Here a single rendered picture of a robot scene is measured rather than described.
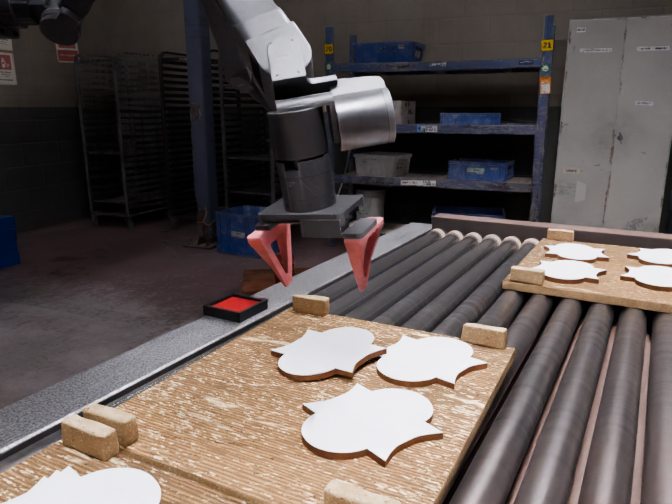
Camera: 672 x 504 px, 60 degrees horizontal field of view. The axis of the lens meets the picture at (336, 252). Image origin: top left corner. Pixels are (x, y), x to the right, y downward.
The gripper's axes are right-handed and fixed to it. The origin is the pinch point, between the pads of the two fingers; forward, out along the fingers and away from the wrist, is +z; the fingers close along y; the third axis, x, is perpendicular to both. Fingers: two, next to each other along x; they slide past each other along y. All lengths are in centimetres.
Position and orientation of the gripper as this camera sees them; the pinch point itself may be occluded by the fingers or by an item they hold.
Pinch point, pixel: (323, 280)
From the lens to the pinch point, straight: 66.3
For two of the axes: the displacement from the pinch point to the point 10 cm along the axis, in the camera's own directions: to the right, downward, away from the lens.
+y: -9.0, -0.3, 4.3
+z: 1.5, 9.2, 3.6
